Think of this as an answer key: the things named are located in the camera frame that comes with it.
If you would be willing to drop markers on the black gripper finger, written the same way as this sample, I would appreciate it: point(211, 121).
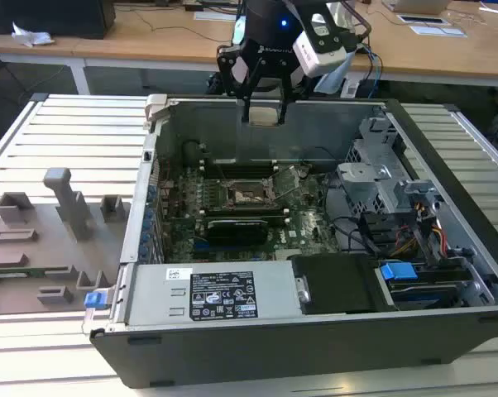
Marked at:
point(228, 62)
point(289, 78)

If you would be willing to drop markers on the silver square CPU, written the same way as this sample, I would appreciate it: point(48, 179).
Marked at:
point(264, 116)

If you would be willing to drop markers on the thin metal locking lever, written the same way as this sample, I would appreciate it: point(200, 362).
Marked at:
point(221, 171)

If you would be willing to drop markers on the black RAM slot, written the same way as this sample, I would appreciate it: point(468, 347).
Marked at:
point(249, 164)
point(232, 215)
point(249, 171)
point(249, 174)
point(232, 208)
point(232, 218)
point(232, 211)
point(249, 168)

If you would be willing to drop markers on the metal CPU socket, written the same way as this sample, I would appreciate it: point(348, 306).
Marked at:
point(249, 194)

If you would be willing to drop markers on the white flat keyboard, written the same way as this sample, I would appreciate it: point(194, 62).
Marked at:
point(216, 16)

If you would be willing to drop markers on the white power adapter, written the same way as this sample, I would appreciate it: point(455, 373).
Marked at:
point(350, 89)

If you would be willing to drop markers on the wooden desk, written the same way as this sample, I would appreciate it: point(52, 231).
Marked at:
point(149, 45)

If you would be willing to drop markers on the grey case release latch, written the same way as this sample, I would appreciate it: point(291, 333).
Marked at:
point(156, 103)

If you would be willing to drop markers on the metal disk bay cage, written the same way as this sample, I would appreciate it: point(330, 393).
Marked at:
point(365, 186)

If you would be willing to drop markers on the white rimmed desk hatch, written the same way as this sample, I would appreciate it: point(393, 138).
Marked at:
point(422, 19)

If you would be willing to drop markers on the green motherboard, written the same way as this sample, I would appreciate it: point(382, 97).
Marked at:
point(303, 231)

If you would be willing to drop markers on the white paper sheet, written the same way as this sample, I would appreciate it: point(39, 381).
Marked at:
point(439, 31)

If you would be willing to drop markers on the black graphics card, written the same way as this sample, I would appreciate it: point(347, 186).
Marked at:
point(236, 233)

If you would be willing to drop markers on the black computer box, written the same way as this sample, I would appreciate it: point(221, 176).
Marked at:
point(46, 16)

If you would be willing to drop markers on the crumpled white paper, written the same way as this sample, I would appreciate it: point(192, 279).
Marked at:
point(30, 37)

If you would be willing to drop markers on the black air shroud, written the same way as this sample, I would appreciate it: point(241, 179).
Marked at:
point(336, 285)

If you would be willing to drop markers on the blue disk carrier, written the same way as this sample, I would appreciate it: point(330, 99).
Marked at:
point(398, 273)

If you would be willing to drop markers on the silver power supply unit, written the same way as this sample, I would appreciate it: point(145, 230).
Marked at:
point(149, 297)

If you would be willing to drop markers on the black open PC case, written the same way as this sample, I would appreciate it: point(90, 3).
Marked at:
point(274, 351)

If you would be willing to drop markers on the blue plastic case latch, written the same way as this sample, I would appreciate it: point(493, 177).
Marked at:
point(92, 300)

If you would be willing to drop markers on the grey parts rack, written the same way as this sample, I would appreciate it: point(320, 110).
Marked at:
point(34, 256)

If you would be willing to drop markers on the green RAM stick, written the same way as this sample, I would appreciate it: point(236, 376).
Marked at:
point(25, 273)

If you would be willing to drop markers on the small pale wrist camera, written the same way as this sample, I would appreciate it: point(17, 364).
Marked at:
point(238, 31)

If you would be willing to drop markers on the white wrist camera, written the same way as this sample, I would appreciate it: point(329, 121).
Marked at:
point(315, 54)

